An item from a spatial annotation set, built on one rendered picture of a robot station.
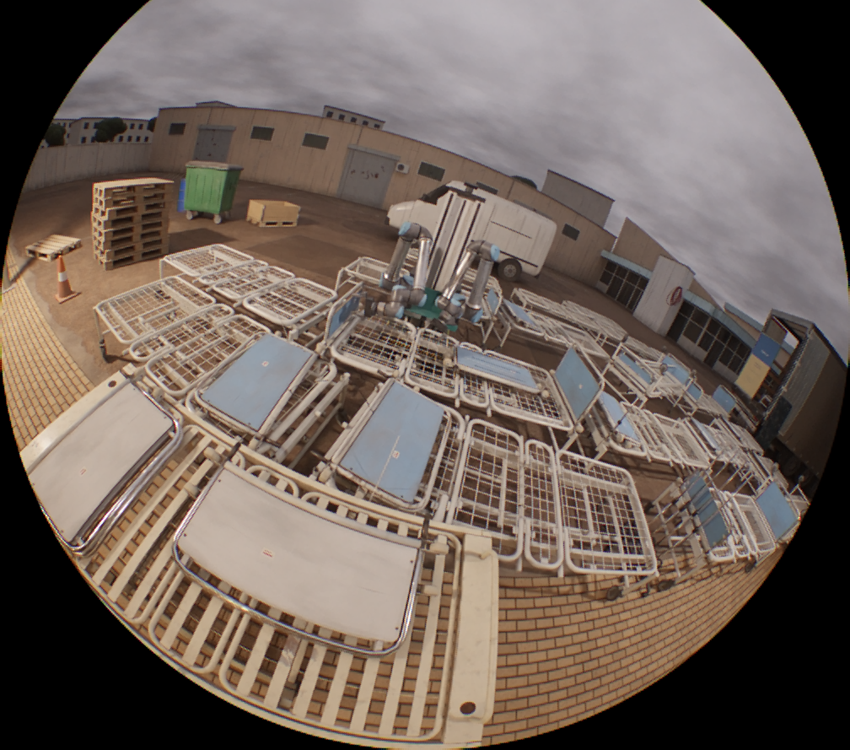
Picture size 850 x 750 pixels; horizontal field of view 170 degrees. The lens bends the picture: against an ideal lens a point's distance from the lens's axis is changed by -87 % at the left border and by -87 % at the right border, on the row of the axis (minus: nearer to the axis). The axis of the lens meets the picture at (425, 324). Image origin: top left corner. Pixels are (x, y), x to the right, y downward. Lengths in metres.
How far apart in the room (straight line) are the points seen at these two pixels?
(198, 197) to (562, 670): 8.65
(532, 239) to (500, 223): 1.23
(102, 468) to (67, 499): 0.21
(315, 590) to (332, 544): 0.17
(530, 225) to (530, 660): 9.70
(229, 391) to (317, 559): 0.90
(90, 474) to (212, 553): 0.55
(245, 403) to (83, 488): 0.87
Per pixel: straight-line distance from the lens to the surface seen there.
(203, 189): 7.48
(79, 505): 1.27
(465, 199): 2.71
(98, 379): 2.77
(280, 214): 7.75
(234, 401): 1.46
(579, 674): 2.17
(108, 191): 4.71
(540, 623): 2.00
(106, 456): 1.30
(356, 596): 0.95
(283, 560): 0.96
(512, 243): 9.54
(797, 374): 10.11
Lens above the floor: 1.59
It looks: 24 degrees down
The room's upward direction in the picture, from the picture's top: 20 degrees clockwise
